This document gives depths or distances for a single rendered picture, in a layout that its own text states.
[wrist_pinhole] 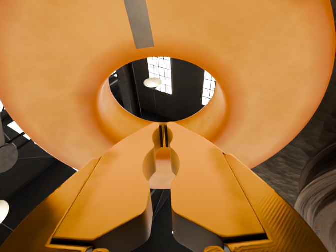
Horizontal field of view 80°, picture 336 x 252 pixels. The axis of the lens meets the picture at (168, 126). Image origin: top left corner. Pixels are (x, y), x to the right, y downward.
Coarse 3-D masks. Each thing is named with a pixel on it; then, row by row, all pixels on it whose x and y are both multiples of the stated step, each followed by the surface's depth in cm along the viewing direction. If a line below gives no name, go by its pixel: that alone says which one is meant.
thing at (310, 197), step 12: (324, 156) 38; (312, 168) 40; (324, 168) 35; (312, 180) 35; (324, 180) 33; (300, 192) 38; (312, 192) 36; (324, 192) 35; (300, 204) 40; (312, 204) 38; (312, 216) 40; (312, 228) 42
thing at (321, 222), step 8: (328, 200) 34; (320, 208) 36; (328, 208) 34; (320, 216) 36; (328, 216) 35; (320, 224) 38; (328, 224) 36; (320, 232) 39; (328, 232) 38; (328, 240) 39; (328, 248) 40
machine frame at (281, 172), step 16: (320, 112) 42; (304, 128) 46; (320, 128) 44; (288, 144) 51; (304, 144) 48; (320, 144) 46; (272, 160) 57; (288, 160) 54; (304, 160) 51; (272, 176) 60; (288, 176) 57; (288, 192) 61
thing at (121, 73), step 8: (128, 64) 463; (120, 72) 448; (128, 72) 474; (120, 80) 466; (128, 80) 484; (120, 88) 485; (128, 88) 494; (136, 88) 501; (128, 96) 488; (136, 96) 520; (128, 104) 508; (136, 104) 542; (136, 112) 559
